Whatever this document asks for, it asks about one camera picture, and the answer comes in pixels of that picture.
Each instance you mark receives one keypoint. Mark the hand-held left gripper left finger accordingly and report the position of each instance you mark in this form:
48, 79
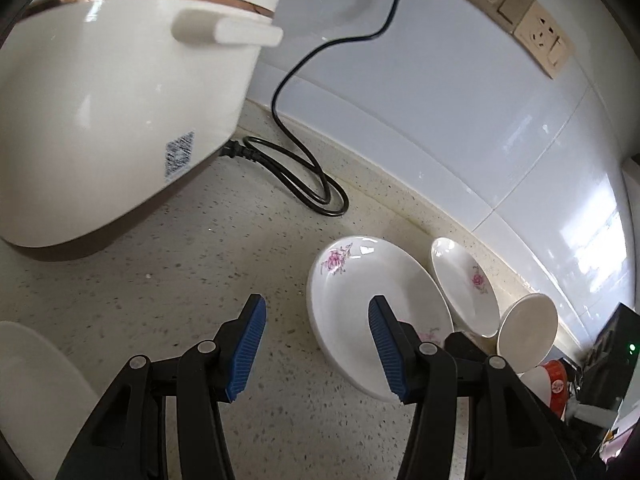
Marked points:
245, 355

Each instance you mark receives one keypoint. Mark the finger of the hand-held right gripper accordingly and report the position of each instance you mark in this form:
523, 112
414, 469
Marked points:
462, 344

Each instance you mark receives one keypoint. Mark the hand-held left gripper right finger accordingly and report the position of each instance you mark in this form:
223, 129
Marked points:
387, 350

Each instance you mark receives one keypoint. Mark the large floral white plate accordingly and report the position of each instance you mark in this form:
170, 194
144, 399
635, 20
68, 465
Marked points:
350, 310

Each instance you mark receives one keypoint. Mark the red banded white bowl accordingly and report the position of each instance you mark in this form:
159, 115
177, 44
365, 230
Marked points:
552, 385

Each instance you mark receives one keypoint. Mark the small floral white plate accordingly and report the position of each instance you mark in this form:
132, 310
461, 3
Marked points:
460, 280

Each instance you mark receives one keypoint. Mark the white rice cooker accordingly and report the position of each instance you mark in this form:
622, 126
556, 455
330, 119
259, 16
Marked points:
125, 110

